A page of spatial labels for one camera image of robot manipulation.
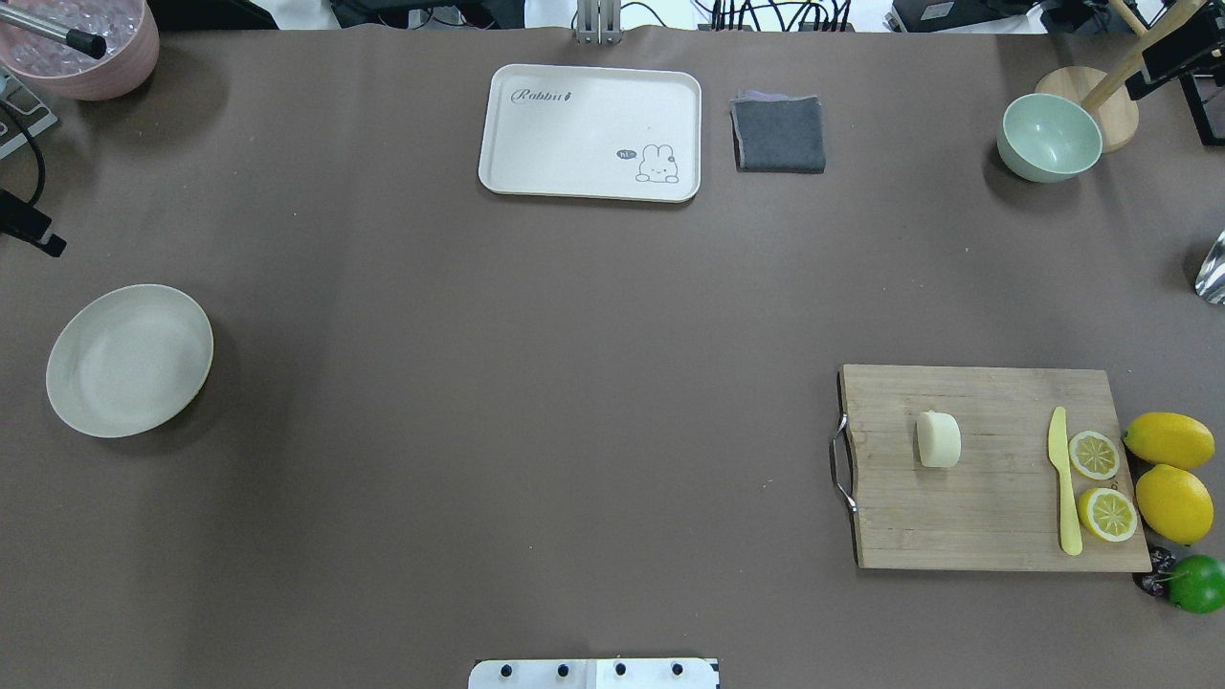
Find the cream rabbit tray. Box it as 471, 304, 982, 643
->
478, 64, 702, 202

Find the white steamed bun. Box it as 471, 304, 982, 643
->
915, 411, 962, 468

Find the grey folded cloth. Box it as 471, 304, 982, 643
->
729, 92, 827, 174

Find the wooden cutting board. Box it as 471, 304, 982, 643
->
831, 365, 1149, 573

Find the yellow plastic knife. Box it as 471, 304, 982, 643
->
1046, 406, 1083, 557

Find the mint green bowl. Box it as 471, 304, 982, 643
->
996, 93, 1105, 184

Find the beige round plate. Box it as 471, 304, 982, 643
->
45, 284, 214, 439

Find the lemon half upper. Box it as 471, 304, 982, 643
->
1068, 432, 1125, 481

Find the lemon half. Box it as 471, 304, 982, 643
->
1077, 487, 1139, 544
1068, 432, 1125, 481

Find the lemon half lower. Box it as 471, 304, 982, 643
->
1077, 487, 1139, 544

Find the wooden cup tree stand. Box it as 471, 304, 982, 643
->
1036, 1, 1223, 153

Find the whole lemon far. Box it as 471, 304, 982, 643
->
1122, 411, 1215, 471

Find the whole lemon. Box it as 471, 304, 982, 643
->
1136, 465, 1214, 546
1122, 411, 1215, 471

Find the pink bowl of ice cubes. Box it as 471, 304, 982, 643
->
1, 1, 159, 101

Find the whole lemon near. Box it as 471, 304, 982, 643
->
1136, 465, 1214, 546

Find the steel ice scoop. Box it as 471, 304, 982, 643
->
1192, 230, 1225, 305

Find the steel muddler with black tip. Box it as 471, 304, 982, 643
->
1, 2, 108, 58

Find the green lime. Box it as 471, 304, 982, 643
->
1167, 555, 1224, 614

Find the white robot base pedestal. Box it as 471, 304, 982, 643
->
467, 657, 722, 688

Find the white wire cup rack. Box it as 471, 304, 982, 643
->
0, 67, 58, 161

